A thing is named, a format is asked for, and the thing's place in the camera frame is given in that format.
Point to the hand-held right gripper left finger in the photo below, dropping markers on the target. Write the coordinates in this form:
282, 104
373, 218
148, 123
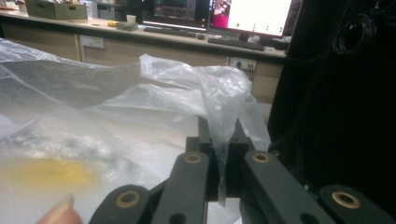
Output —
202, 144

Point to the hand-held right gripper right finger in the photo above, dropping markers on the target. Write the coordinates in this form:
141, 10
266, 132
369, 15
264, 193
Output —
239, 144

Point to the clear plastic bag yellow smiley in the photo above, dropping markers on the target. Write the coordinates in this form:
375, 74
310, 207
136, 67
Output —
93, 130

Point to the black keyboard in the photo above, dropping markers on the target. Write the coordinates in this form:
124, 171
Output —
236, 43
169, 31

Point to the long wooden desk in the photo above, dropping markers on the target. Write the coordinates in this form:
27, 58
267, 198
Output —
155, 49

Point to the black computer mouse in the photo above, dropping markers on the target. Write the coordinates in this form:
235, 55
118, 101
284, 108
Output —
201, 36

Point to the black curtain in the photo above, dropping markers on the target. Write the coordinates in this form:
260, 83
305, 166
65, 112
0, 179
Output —
342, 109

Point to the bright computer monitor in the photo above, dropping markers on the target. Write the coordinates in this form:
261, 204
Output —
258, 15

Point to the dark computer monitor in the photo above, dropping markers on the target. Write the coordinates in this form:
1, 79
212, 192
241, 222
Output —
176, 12

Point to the white paper cup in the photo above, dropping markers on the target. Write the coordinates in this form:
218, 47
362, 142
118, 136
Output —
131, 18

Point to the small yellow object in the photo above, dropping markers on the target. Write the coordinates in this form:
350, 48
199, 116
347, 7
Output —
113, 23

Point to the white label sheet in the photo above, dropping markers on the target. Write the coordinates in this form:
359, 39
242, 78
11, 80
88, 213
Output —
91, 42

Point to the white box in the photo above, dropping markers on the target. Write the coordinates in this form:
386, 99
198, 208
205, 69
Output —
90, 9

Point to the green woven basket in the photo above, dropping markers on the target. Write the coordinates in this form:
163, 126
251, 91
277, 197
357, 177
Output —
56, 11

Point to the white wall socket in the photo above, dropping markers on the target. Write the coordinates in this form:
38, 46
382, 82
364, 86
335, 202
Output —
243, 63

